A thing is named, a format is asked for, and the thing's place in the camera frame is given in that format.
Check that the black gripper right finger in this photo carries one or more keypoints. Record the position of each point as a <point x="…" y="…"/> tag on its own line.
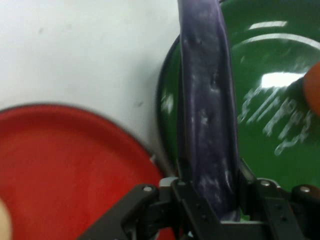
<point x="280" y="210"/>

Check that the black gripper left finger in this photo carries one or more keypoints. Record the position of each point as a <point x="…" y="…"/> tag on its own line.
<point x="155" y="212"/>

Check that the purple eggplant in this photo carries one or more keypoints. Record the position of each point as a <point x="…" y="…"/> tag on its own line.
<point x="207" y="112"/>

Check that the red round plate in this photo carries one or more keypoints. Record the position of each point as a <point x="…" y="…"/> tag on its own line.
<point x="72" y="172"/>

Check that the dark green round plate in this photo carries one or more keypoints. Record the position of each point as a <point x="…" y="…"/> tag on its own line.
<point x="270" y="100"/>

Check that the orange toy fruit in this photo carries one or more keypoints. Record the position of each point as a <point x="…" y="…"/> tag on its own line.
<point x="313" y="86"/>

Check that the yellow potato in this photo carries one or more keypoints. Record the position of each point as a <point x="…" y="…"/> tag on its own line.
<point x="5" y="222"/>

